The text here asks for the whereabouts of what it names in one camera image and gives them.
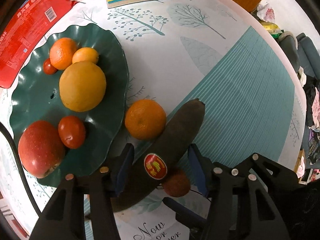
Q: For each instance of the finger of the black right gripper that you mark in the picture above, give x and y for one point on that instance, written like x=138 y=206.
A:
x=185 y=216

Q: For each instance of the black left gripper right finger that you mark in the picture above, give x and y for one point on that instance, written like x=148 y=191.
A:
x=240 y=207

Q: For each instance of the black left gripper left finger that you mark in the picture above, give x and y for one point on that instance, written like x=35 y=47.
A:
x=64 y=218

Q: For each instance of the dark red lychee fruit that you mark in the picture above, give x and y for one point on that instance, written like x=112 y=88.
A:
x=177 y=184

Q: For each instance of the dark overripe banana with sticker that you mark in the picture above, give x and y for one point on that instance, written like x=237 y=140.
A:
x=161 y=157

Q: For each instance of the large orange tangerine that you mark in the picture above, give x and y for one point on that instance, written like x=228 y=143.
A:
x=145 y=119

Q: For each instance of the small red cherry tomato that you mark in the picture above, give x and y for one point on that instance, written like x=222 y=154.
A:
x=48 y=68

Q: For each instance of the red apple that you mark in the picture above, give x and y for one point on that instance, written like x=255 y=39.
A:
x=40 y=149

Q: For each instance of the dark green wavy fruit plate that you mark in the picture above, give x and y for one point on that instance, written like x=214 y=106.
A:
x=37 y=97

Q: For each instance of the orange tangerine on plate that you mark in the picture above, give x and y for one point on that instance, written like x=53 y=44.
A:
x=61 y=53

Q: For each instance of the small yellow kumquat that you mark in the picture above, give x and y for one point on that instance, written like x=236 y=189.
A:
x=86 y=54

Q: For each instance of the red paper cup package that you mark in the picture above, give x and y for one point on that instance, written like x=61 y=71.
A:
x=27 y=25

